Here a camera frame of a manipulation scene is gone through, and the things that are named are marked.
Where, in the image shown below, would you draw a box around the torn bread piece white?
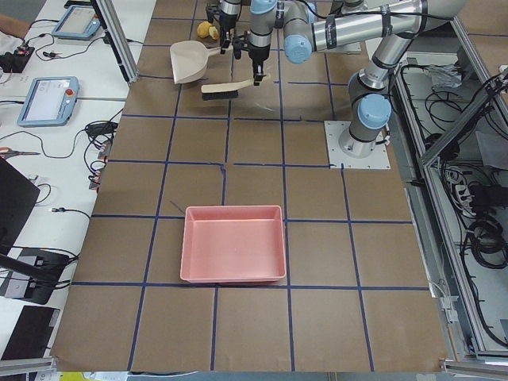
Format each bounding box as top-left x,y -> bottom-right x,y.
209,25 -> 219,40

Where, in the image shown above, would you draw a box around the round bread roll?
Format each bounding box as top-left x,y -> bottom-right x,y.
197,21 -> 213,38

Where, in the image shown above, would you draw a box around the cream hand brush black bristles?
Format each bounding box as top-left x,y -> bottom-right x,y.
201,74 -> 271,101

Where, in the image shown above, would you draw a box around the beige plastic dustpan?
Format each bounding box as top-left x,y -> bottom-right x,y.
170,40 -> 221,84

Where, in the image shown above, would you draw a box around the person forearm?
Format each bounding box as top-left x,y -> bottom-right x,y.
0,13 -> 30,39

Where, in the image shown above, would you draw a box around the pink plastic bin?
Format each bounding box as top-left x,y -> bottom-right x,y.
179,206 -> 287,283

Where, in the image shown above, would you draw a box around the blue teach pendant far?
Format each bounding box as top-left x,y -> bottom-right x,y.
51,5 -> 101,40

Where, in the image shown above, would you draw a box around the blue teach pendant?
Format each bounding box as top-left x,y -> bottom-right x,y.
51,5 -> 101,40
17,76 -> 80,127

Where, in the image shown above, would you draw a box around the black power adapter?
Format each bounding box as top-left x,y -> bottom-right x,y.
85,121 -> 118,137

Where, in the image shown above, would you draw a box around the crumpled white paper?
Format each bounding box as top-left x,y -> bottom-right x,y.
425,64 -> 462,88

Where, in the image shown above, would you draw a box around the blue teach pendant near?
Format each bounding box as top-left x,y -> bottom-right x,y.
17,76 -> 80,127

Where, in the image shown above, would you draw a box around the black electronics box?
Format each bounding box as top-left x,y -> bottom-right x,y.
1,45 -> 35,74

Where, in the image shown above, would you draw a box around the black monitor stand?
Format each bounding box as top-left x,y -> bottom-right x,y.
0,157 -> 71,306

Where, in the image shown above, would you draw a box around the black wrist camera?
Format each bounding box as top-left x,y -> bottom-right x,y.
232,34 -> 250,60

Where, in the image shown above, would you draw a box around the aluminium frame post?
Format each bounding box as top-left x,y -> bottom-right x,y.
90,0 -> 139,84

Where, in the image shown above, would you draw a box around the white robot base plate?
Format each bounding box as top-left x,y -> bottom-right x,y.
324,121 -> 391,170

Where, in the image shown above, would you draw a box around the orange handled scissors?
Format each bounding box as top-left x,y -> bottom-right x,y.
0,147 -> 40,160

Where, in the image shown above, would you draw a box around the black cable bundle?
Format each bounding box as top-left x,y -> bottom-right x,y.
460,214 -> 508,271

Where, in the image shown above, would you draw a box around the aluminium frame rail right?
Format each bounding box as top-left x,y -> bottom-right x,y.
420,0 -> 508,362

